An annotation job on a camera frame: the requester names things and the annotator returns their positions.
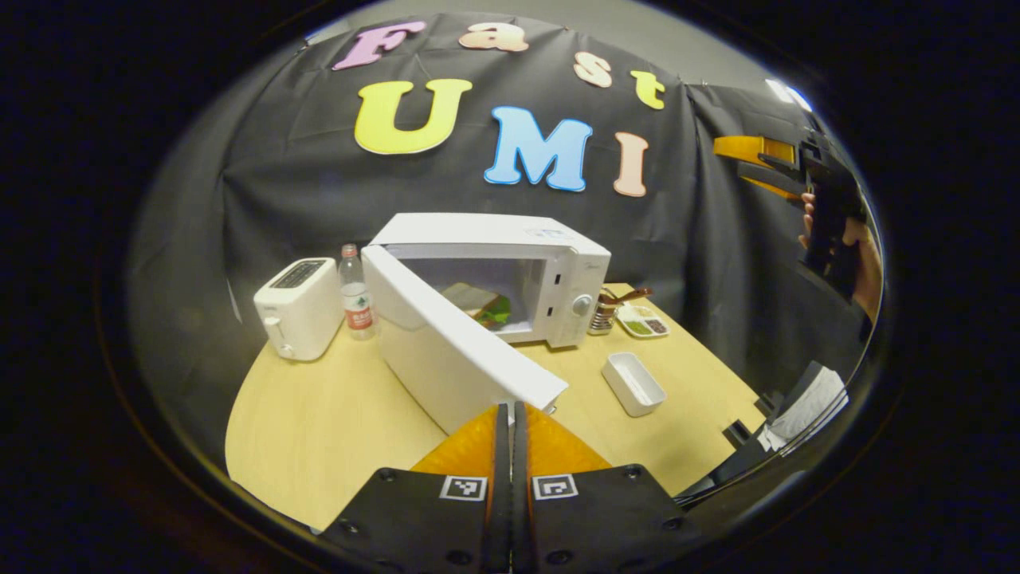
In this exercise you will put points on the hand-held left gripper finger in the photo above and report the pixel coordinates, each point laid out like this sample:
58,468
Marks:
519,494
500,494

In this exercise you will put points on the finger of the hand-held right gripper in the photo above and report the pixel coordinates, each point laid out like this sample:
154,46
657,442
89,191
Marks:
749,149
773,179

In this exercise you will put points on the sandwich with lettuce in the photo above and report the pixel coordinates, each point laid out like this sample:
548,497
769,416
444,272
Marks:
470,296

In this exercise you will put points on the white microwave oven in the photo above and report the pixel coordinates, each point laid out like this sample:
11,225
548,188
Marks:
478,231

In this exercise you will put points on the small ceiling light panel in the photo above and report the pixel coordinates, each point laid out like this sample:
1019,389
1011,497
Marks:
789,94

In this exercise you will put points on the white rectangular tray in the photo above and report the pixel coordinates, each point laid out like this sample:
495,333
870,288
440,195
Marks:
633,383

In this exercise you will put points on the brown wooden spoon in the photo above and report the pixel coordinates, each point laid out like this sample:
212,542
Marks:
633,296

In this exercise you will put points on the white paper sheet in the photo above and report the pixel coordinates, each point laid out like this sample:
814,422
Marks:
809,402

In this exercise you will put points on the divided plate with beans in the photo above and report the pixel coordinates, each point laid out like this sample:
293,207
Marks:
641,325

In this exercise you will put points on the clear plastic water bottle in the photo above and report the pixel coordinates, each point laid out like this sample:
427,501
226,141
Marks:
357,299

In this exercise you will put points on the white toaster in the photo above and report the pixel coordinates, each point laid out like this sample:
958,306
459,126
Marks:
299,319

